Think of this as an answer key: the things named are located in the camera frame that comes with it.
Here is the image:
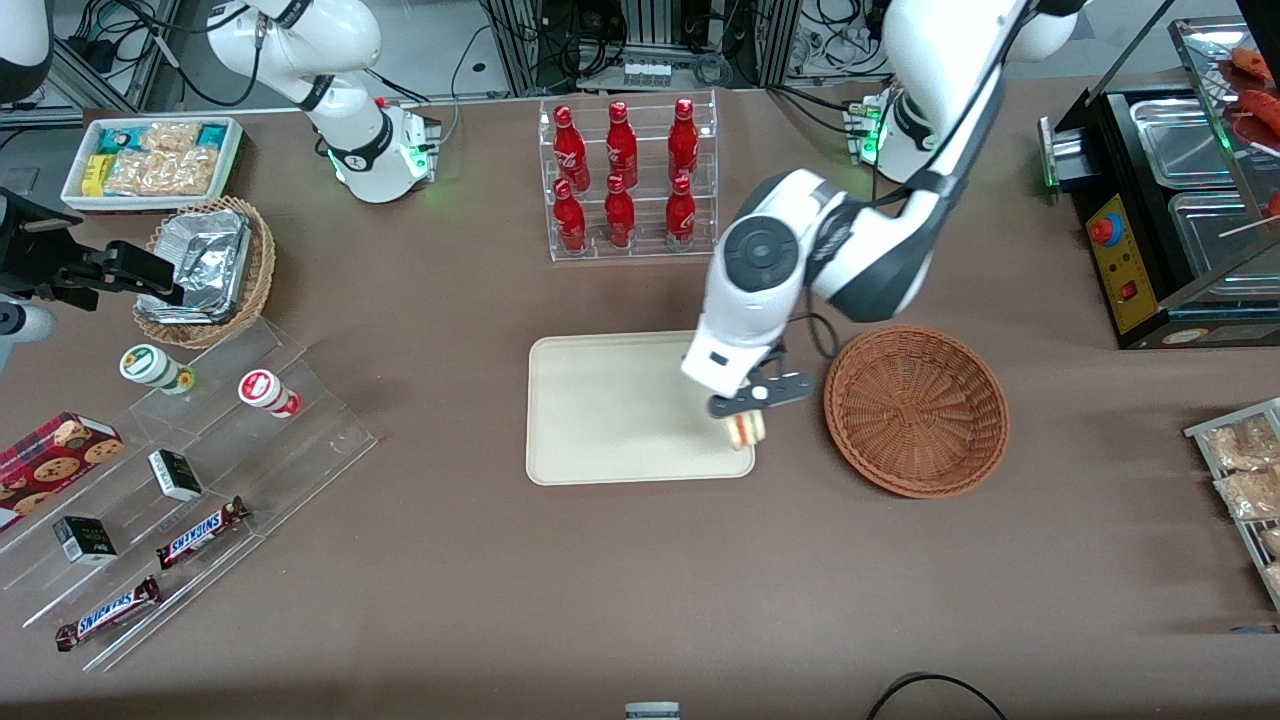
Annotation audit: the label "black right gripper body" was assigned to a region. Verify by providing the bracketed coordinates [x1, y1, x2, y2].
[0, 190, 86, 299]

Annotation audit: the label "white snack tray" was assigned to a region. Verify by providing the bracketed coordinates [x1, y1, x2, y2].
[60, 116, 245, 214]

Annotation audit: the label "oval wicker basket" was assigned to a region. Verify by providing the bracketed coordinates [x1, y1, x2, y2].
[132, 196, 277, 350]

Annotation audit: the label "round brown wicker basket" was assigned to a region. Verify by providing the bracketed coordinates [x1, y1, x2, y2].
[824, 325, 1010, 499]

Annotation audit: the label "cream plastic tray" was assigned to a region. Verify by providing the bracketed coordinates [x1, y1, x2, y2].
[526, 330, 756, 487]

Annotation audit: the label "aluminium foil containers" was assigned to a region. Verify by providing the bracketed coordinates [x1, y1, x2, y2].
[137, 209, 253, 324]

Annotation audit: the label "green lid cup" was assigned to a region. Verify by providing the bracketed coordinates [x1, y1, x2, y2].
[119, 344, 196, 395]

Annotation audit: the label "large clear cracker bag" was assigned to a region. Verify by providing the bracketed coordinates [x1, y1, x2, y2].
[105, 148, 221, 197]

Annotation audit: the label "small clear cracker bag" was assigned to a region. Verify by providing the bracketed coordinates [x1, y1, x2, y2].
[140, 122, 201, 153]

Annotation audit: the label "red cola bottle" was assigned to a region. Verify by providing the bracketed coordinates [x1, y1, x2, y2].
[552, 104, 592, 193]
[606, 100, 639, 189]
[604, 174, 637, 249]
[552, 179, 588, 254]
[668, 97, 700, 184]
[665, 175, 697, 247]

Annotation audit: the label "red lid cup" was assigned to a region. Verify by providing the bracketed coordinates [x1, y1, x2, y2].
[237, 369, 302, 419]

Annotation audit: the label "red cookie box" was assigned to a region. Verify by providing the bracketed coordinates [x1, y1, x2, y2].
[0, 412, 125, 533]

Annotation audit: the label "small black box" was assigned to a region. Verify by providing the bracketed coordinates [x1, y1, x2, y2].
[147, 449, 205, 503]
[52, 516, 119, 566]

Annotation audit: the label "clear acrylic stepped display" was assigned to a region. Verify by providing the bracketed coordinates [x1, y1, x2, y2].
[0, 315, 379, 673]

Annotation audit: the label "clear acrylic bottle rack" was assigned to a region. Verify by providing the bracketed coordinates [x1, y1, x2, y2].
[538, 89, 719, 263]

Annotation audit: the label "Snickers bar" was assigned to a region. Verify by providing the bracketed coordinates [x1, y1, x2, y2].
[155, 496, 251, 571]
[55, 575, 163, 653]

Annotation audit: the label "black hot food case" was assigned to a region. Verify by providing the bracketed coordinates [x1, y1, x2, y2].
[1040, 15, 1280, 351]

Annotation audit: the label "steel food pan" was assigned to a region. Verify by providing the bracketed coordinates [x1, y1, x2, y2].
[1130, 97, 1241, 189]
[1168, 190, 1280, 293]

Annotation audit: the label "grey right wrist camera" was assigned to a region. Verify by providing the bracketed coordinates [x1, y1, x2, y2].
[0, 298, 57, 373]

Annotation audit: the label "black cable loop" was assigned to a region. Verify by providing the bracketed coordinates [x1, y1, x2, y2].
[865, 673, 1009, 720]

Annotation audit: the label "aluminium equipment frame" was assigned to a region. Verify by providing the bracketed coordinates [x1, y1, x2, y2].
[480, 0, 806, 96]

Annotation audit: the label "grey wire rack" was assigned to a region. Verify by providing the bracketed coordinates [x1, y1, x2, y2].
[1184, 398, 1280, 611]

